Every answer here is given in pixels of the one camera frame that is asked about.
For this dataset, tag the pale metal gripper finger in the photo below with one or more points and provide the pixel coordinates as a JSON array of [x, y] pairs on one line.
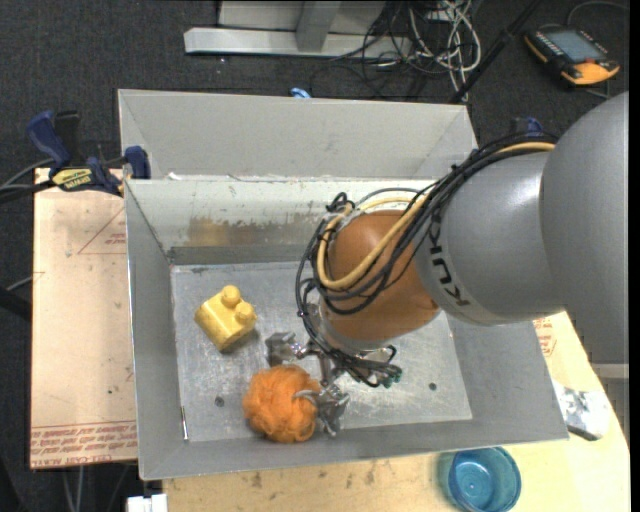
[[331, 407], [280, 347]]

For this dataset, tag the orange fluffy ball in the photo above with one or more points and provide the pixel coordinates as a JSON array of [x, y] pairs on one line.
[[277, 405]]

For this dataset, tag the yellow toy building block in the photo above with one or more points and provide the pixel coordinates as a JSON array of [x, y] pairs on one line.
[[225, 320]]

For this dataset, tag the grey metal bin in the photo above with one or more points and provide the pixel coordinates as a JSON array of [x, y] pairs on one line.
[[225, 380]]

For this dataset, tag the blue plastic bowl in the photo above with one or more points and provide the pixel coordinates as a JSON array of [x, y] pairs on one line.
[[482, 482]]

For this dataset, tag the brown cardboard board, red print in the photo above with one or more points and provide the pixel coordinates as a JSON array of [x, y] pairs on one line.
[[80, 310]]

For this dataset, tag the white crumpled cloth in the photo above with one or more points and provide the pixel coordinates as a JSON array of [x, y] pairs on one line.
[[585, 411]]

